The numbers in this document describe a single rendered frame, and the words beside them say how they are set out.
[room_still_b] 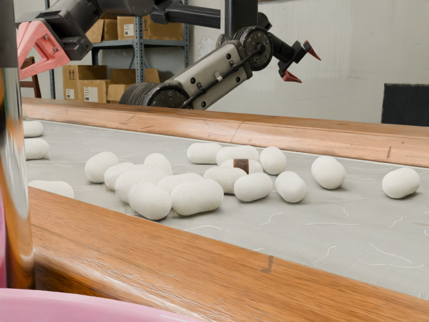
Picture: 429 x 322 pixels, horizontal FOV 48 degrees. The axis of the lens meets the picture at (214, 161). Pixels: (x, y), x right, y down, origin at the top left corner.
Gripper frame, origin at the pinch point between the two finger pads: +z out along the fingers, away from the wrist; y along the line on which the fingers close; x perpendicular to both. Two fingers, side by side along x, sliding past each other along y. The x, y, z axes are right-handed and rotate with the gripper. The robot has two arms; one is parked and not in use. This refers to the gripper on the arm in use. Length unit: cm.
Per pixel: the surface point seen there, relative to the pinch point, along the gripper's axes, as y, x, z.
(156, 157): 33.7, -0.5, 10.1
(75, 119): -4.1, 13.1, -4.3
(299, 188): 45.6, 0.9, 9.7
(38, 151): 18.5, -0.2, 11.3
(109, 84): -202, 126, -132
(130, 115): 7.7, 12.8, -5.9
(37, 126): 4.7, 4.8, 4.4
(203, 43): -146, 127, -175
